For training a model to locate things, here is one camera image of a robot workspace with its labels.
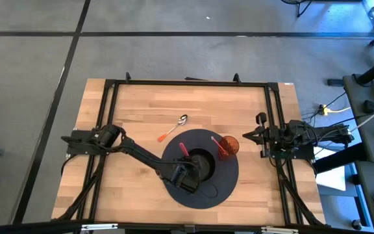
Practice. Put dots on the black bowl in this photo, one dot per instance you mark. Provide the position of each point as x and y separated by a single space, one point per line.
210 162

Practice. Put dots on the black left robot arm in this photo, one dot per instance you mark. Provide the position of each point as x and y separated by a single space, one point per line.
141 156

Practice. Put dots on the black frame clamp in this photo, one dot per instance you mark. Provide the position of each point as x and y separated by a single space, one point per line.
128 78
236 78

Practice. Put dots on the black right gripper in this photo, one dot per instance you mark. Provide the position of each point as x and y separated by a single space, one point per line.
266 136

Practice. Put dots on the black desk beam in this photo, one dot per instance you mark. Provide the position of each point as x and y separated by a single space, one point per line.
339 157

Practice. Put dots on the round dark grey placemat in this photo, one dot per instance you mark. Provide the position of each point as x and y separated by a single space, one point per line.
226 182

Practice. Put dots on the black floor block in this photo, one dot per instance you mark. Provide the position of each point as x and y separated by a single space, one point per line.
334 82

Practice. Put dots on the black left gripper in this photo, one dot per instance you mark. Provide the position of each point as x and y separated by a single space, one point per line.
183 178

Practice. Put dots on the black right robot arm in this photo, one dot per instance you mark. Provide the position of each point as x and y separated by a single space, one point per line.
330 135

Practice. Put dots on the black caster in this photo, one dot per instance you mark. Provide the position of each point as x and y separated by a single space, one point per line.
356 224

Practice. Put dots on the silver metal bracket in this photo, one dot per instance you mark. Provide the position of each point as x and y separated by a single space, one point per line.
99 227
279 230

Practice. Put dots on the orange translucent plastic cup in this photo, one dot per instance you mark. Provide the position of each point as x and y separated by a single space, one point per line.
230 146

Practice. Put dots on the small black desk knob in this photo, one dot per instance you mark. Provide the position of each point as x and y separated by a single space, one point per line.
369 106

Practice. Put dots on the white paper sheet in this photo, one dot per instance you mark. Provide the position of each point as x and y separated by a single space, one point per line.
333 178

